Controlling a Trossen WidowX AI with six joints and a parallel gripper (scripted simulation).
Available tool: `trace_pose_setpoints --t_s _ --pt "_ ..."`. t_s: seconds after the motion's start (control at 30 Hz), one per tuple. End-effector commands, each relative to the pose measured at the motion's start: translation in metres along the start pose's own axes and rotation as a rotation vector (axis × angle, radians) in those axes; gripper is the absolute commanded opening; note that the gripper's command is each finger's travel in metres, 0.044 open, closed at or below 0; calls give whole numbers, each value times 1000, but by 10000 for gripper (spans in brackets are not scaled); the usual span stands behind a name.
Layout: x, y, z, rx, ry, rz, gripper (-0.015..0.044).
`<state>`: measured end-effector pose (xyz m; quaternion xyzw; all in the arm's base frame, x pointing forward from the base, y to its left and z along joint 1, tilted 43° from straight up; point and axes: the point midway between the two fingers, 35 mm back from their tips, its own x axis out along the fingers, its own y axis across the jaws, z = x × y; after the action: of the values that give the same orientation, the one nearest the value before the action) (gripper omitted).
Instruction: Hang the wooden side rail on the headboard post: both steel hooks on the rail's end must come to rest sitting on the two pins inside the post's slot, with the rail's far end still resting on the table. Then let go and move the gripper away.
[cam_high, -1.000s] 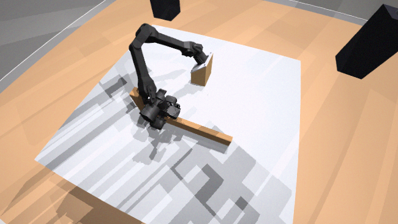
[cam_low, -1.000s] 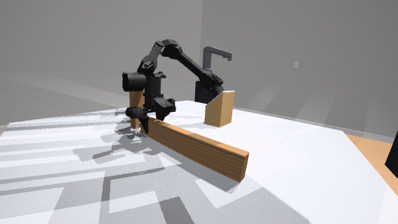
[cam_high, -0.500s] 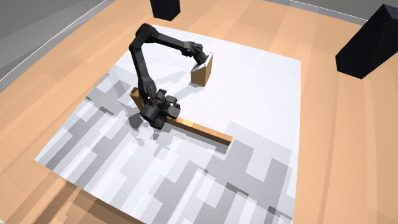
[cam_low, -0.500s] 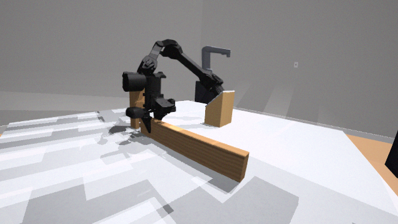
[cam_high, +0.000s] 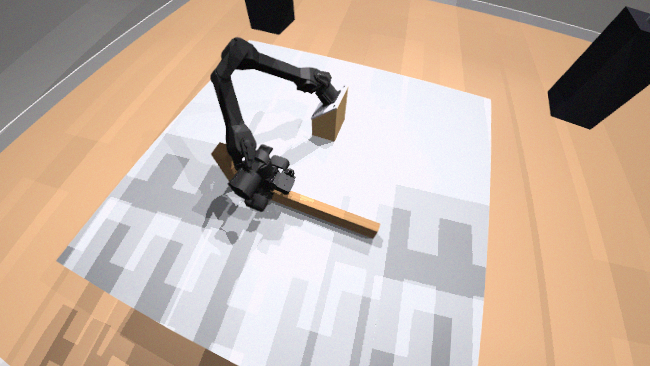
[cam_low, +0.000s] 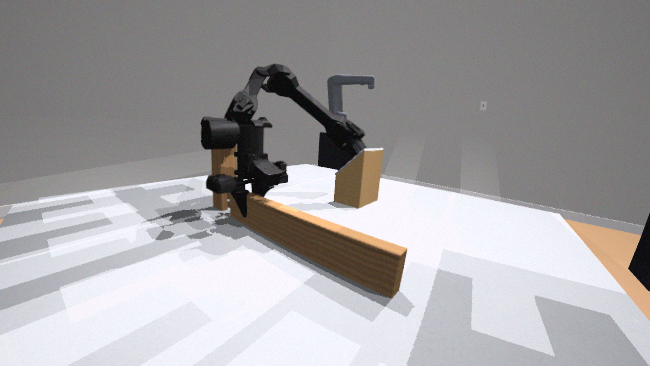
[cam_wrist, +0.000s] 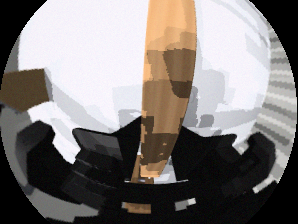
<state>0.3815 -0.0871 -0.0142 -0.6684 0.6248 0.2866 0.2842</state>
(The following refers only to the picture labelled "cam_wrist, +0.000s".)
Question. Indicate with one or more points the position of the brown wooden post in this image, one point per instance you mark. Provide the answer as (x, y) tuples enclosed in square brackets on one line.
[(137, 179)]

